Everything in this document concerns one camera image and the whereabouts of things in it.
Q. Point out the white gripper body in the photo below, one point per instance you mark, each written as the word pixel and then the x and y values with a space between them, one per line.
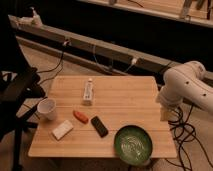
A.
pixel 166 114

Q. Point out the white bottle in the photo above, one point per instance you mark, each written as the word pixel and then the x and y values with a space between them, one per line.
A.
pixel 88 92

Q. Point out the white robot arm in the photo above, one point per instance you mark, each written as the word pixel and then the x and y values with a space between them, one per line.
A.
pixel 184 81

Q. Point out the green ceramic bowl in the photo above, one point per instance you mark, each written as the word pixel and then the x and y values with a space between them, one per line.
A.
pixel 133 145

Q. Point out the black remote control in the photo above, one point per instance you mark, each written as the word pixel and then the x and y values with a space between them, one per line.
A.
pixel 99 126

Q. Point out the wooden table board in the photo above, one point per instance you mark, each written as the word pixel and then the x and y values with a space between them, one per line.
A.
pixel 117 101

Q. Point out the orange carrot toy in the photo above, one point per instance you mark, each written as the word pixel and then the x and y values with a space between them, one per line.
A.
pixel 81 117

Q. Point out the white rectangular block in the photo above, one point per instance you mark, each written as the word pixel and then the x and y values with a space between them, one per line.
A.
pixel 62 129

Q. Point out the white paper cup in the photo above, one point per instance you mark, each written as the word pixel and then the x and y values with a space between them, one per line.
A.
pixel 47 108

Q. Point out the black office chair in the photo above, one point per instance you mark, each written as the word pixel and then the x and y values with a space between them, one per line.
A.
pixel 18 81

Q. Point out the grey metal rail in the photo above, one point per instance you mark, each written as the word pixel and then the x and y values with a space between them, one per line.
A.
pixel 156 43

